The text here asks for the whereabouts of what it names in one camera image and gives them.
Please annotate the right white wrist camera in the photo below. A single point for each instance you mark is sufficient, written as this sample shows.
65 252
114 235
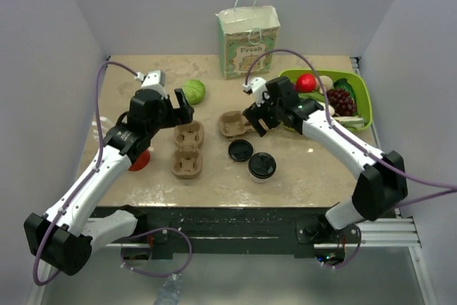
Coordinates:
257 87

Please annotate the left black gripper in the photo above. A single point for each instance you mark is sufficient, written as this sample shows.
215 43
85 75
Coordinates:
183 114

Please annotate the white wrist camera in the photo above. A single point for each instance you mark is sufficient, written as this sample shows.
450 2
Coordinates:
154 80
257 87

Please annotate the clear plastic bottle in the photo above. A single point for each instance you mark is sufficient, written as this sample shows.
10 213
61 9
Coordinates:
170 292

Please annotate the green paper gift bag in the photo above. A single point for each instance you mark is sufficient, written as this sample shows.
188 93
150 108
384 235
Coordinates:
245 34

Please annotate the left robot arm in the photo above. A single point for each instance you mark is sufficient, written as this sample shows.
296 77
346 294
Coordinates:
63 236

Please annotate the green plastic tray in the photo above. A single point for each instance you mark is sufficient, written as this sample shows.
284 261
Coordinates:
363 101

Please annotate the red toy tomato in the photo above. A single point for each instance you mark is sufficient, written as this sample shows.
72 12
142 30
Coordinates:
306 83

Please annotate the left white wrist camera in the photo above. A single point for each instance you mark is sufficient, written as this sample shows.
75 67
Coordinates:
154 80

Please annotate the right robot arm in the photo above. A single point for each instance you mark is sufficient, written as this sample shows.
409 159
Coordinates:
380 183

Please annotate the white wrapped straw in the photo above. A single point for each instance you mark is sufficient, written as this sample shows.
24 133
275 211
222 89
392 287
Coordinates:
105 122

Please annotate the purple toy grapes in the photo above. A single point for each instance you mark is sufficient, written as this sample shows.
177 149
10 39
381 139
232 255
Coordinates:
342 102

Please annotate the red cup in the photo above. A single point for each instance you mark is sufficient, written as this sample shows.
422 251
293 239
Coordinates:
141 162

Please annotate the green toy cabbage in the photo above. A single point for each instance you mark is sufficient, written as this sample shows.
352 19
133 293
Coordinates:
194 91

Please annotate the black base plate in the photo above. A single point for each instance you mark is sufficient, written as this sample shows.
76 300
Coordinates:
224 230

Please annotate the toy mushroom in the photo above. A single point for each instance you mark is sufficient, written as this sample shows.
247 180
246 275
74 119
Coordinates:
324 84

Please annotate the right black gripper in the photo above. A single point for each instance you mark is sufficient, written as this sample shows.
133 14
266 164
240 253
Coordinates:
254 113

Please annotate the dark green toy pepper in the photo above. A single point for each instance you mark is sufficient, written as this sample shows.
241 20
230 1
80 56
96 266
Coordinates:
343 84

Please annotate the brown pulp cup carrier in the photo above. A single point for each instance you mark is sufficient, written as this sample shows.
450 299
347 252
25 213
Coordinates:
187 160
234 123

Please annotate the white paper coffee cup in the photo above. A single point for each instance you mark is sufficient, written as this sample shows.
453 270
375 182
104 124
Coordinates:
260 180

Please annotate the black coffee lid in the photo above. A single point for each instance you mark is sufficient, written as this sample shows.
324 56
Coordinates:
240 150
262 165

